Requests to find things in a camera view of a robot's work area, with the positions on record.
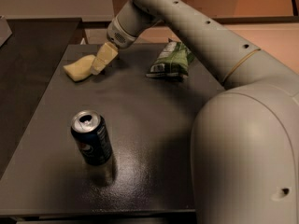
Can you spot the yellow sponge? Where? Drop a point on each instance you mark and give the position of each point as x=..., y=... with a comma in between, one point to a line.
x=80, y=69

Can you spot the blue Pepsi can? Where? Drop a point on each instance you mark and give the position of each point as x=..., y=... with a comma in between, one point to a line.
x=90, y=132

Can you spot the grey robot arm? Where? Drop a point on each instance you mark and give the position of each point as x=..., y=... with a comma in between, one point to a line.
x=245, y=140

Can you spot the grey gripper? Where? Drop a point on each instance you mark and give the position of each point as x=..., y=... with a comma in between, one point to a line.
x=118, y=38

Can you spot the green chip bag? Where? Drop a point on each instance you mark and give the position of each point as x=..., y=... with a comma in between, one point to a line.
x=172, y=62

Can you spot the grey object at left edge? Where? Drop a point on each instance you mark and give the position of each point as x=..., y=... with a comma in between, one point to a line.
x=5, y=31

